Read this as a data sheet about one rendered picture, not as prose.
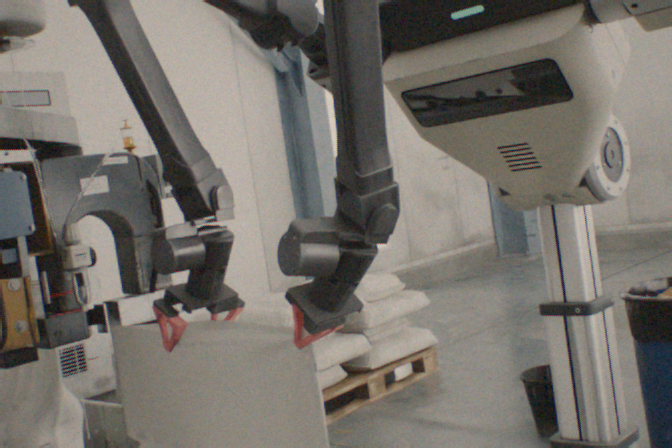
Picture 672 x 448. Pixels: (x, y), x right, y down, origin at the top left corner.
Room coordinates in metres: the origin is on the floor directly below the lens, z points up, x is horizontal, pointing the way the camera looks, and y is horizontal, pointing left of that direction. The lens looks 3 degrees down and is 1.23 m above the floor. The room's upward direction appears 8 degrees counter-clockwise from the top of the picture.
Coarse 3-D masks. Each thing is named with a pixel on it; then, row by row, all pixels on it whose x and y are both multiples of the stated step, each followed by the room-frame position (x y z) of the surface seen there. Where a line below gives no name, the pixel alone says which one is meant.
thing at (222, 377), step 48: (144, 336) 1.38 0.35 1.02; (192, 336) 1.27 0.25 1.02; (240, 336) 1.23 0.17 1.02; (288, 336) 1.19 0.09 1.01; (144, 384) 1.41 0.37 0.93; (192, 384) 1.28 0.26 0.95; (240, 384) 1.24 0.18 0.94; (288, 384) 1.20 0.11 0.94; (144, 432) 1.44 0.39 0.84; (192, 432) 1.29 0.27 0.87; (240, 432) 1.24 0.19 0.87; (288, 432) 1.21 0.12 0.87
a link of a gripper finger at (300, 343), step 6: (294, 306) 1.14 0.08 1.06; (294, 312) 1.15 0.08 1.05; (300, 312) 1.15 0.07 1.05; (294, 318) 1.16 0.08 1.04; (300, 318) 1.16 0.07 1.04; (294, 324) 1.17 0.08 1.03; (300, 324) 1.16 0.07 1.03; (294, 330) 1.17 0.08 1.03; (300, 330) 1.17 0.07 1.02; (330, 330) 1.13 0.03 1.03; (294, 336) 1.17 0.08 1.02; (300, 336) 1.17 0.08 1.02; (306, 336) 1.15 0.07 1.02; (312, 336) 1.13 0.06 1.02; (318, 336) 1.13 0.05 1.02; (294, 342) 1.18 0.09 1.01; (300, 342) 1.17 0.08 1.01; (306, 342) 1.16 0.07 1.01; (300, 348) 1.17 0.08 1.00
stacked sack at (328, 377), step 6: (336, 366) 4.45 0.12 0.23; (324, 372) 4.36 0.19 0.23; (330, 372) 4.39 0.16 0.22; (336, 372) 4.42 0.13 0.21; (342, 372) 4.45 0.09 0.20; (324, 378) 4.34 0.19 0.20; (330, 378) 4.37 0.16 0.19; (336, 378) 4.38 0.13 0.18; (342, 378) 4.45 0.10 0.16; (324, 384) 4.30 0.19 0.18; (330, 384) 4.36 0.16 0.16
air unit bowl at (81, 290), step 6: (72, 276) 1.43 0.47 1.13; (78, 276) 1.43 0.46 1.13; (84, 276) 1.44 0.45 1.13; (72, 282) 1.44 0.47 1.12; (78, 282) 1.43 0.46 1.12; (84, 282) 1.44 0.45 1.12; (78, 288) 1.43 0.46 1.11; (84, 288) 1.44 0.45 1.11; (90, 288) 1.45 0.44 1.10; (78, 294) 1.43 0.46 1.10; (84, 294) 1.43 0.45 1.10; (90, 294) 1.44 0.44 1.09; (78, 300) 1.43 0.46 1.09; (84, 300) 1.43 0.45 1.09; (90, 300) 1.44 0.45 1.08
